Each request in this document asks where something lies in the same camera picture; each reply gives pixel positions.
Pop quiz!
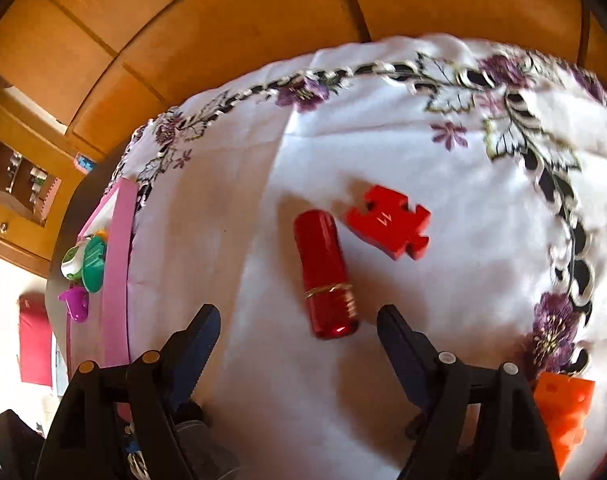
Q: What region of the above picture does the group of small bottles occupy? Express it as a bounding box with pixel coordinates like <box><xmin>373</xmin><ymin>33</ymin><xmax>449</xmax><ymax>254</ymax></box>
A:
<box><xmin>6</xmin><ymin>152</ymin><xmax>49</xmax><ymax>201</ymax></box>

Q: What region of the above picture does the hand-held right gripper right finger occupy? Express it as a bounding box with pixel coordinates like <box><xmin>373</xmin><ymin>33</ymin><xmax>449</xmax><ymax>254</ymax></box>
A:
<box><xmin>377</xmin><ymin>305</ymin><xmax>561</xmax><ymax>480</ymax></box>

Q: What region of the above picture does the red cushion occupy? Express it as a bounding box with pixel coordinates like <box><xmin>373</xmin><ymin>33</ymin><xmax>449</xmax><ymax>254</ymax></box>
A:
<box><xmin>17</xmin><ymin>294</ymin><xmax>54</xmax><ymax>388</ymax></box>

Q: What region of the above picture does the red puzzle piece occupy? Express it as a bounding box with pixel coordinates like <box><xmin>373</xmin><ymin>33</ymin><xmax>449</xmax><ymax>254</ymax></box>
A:
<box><xmin>344</xmin><ymin>185</ymin><xmax>431</xmax><ymax>262</ymax></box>

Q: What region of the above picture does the pink cardboard box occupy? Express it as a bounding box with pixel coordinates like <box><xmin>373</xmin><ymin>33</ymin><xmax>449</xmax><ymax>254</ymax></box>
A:
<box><xmin>66</xmin><ymin>177</ymin><xmax>139</xmax><ymax>386</ymax></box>

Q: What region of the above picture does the green plastic toy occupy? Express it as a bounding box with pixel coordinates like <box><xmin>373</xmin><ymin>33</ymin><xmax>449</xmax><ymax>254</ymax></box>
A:
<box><xmin>82</xmin><ymin>236</ymin><xmax>108</xmax><ymax>293</ymax></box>

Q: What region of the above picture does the green and white toy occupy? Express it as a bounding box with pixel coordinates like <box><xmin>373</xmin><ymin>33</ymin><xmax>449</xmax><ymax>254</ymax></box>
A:
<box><xmin>60</xmin><ymin>241</ymin><xmax>90</xmax><ymax>281</ymax></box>

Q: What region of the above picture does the orange cube block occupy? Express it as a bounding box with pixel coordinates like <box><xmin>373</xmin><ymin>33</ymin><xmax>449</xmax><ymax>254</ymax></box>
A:
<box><xmin>533</xmin><ymin>371</ymin><xmax>597</xmax><ymax>473</ymax></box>

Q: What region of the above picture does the wooden display cabinet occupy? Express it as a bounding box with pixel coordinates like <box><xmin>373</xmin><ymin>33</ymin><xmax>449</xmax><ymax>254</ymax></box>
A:
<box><xmin>0</xmin><ymin>62</ymin><xmax>104</xmax><ymax>278</ymax></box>

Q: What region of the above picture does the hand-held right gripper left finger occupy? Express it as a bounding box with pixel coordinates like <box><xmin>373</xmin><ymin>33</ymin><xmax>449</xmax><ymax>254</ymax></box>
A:
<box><xmin>36</xmin><ymin>304</ymin><xmax>222</xmax><ymax>480</ymax></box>

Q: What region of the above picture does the wooden wardrobe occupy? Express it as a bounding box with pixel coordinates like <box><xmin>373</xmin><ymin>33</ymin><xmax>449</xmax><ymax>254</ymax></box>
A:
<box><xmin>0</xmin><ymin>0</ymin><xmax>607</xmax><ymax>171</ymax></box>

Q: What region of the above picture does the pink shelf liner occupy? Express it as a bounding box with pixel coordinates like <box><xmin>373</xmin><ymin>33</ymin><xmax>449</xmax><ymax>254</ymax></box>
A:
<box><xmin>37</xmin><ymin>177</ymin><xmax>63</xmax><ymax>217</ymax></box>

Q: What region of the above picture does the white floral embroidered tablecloth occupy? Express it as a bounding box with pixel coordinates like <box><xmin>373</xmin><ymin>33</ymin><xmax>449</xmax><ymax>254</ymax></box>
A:
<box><xmin>110</xmin><ymin>35</ymin><xmax>607</xmax><ymax>480</ymax></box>

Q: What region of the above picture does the red lipstick tube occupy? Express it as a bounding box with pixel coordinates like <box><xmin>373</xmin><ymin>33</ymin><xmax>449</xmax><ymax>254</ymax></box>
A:
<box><xmin>293</xmin><ymin>210</ymin><xmax>360</xmax><ymax>341</ymax></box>

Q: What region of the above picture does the magenta plastic toy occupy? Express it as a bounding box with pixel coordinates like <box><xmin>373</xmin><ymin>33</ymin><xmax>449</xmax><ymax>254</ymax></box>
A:
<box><xmin>58</xmin><ymin>284</ymin><xmax>90</xmax><ymax>323</ymax></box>

